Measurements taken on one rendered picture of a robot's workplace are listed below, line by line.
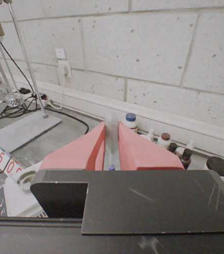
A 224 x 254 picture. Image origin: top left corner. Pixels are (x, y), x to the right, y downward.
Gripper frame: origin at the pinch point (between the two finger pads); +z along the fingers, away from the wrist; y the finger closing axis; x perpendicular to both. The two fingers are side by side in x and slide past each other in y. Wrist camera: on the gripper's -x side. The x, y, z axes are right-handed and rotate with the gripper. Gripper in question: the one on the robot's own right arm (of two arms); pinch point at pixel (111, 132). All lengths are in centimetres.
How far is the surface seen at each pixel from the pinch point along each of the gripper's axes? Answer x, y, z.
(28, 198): 24.0, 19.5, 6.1
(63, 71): 11, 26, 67
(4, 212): 26.5, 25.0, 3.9
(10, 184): 24.0, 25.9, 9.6
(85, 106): 27, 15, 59
